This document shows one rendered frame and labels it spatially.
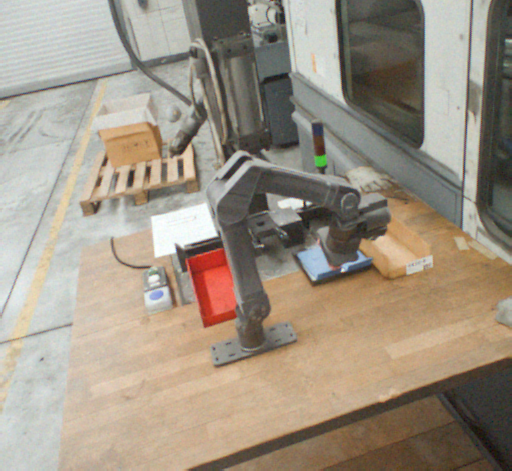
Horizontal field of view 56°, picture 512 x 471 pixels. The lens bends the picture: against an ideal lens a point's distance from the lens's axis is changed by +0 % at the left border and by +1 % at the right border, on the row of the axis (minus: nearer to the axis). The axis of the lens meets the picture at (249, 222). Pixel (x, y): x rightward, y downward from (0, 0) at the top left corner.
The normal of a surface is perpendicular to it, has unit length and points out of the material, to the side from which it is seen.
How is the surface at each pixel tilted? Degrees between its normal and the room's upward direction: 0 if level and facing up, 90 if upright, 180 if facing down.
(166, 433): 0
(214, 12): 90
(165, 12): 90
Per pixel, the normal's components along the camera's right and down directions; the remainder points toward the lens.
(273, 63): 0.19, 0.45
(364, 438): -0.17, -0.86
